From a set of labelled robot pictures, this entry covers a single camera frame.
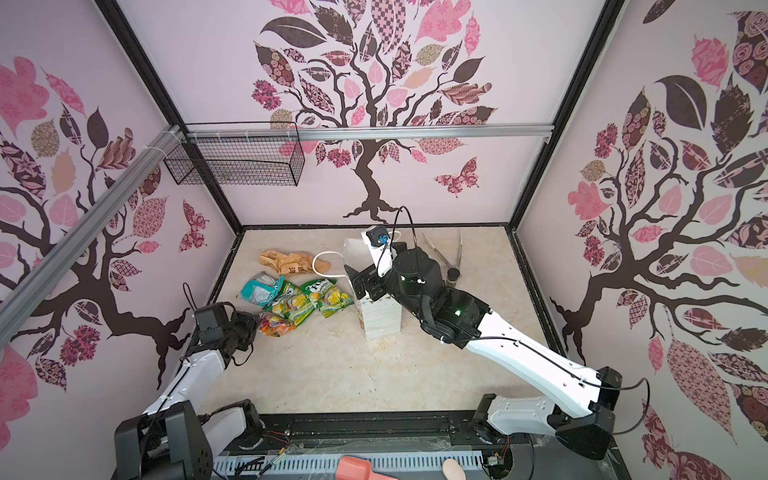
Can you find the white patterned paper bag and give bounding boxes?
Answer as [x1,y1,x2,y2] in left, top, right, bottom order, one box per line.
[312,238,402,341]

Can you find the green snack packet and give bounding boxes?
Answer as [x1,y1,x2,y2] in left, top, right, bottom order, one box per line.
[265,280,316,326]
[300,278,354,318]

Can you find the teal snack packet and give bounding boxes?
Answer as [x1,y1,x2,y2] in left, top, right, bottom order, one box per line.
[238,271,285,307]

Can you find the orange red snack packet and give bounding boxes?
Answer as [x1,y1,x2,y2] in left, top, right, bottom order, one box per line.
[256,312,296,337]

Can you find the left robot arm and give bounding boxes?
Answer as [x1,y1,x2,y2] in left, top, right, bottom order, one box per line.
[112,302,263,479]

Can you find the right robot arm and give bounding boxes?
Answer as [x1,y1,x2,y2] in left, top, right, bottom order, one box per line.
[345,247,622,460]

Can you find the metal tongs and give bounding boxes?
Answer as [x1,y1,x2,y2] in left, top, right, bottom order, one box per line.
[423,230,466,284]

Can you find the pink plastic scoop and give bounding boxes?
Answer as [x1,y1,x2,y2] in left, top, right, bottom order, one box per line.
[335,456,396,480]

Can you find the beige round object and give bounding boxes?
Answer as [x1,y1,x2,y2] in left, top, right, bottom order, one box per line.
[442,458,467,480]

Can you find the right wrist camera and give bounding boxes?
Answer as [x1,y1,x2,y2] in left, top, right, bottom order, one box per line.
[362,225,393,278]

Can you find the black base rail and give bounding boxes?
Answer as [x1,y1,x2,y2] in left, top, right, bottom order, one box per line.
[218,410,630,479]

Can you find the white slotted cable duct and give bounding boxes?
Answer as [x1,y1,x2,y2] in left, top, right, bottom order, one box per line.
[213,451,484,479]

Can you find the black wire basket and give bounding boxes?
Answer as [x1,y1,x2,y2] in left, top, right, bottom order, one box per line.
[164,120,305,187]

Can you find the aluminium rail back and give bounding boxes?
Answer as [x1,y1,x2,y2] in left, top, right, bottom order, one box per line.
[186,123,554,141]

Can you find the aluminium rail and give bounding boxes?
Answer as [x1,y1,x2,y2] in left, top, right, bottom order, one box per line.
[186,123,554,141]
[1,125,183,345]

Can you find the aluminium rail left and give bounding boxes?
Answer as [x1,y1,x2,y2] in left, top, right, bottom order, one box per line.
[1,125,183,345]

